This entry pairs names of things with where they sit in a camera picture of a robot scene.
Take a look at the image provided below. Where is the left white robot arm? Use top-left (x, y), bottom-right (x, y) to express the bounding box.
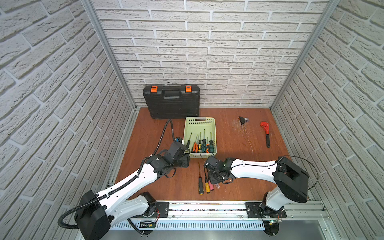
top-left (74, 142), bottom-right (190, 240)

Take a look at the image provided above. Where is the green handle screwdriver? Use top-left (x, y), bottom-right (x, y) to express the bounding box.
top-left (201, 130), bottom-right (207, 153)
top-left (209, 133), bottom-right (215, 154)

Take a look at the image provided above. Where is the light green plastic bin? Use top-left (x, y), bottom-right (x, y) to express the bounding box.
top-left (183, 117), bottom-right (217, 160)

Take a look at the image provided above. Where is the long black handle screwdriver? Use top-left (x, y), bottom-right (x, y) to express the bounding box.
top-left (198, 163), bottom-right (204, 195)

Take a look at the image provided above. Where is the small black metal part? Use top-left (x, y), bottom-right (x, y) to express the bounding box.
top-left (239, 117), bottom-right (249, 125)

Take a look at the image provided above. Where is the black plastic tool case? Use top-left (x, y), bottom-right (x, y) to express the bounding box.
top-left (143, 85), bottom-right (201, 120)

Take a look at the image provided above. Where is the black yellow handle screwdriver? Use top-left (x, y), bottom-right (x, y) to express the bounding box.
top-left (197, 132), bottom-right (202, 153)

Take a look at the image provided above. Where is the pink handle screwdriver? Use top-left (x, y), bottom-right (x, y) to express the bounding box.
top-left (208, 181), bottom-right (214, 191)

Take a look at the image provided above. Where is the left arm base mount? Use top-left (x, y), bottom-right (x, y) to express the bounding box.
top-left (134, 202), bottom-right (170, 218)

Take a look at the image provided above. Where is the red pipe wrench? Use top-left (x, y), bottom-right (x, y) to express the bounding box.
top-left (261, 122), bottom-right (271, 148)

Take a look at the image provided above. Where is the small orange handle screwdriver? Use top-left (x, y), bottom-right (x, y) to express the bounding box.
top-left (194, 135), bottom-right (199, 153)

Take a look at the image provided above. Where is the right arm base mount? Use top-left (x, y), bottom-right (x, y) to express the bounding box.
top-left (245, 202), bottom-right (287, 219)

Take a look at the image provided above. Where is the orange black stubby screwdriver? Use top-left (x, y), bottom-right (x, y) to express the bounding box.
top-left (206, 138), bottom-right (210, 154)

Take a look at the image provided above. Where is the left black corrugated cable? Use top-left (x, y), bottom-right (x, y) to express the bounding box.
top-left (57, 119), bottom-right (176, 236)

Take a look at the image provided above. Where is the aluminium rail frame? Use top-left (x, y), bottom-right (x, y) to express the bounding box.
top-left (109, 201), bottom-right (339, 240)

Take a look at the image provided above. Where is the black yellow small screwdriver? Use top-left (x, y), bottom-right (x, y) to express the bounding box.
top-left (186, 132), bottom-right (193, 149)

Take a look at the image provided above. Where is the orange black handle screwdriver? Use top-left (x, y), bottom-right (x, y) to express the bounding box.
top-left (192, 134), bottom-right (199, 153)

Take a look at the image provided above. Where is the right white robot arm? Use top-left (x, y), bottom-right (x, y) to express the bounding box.
top-left (205, 156), bottom-right (309, 213)

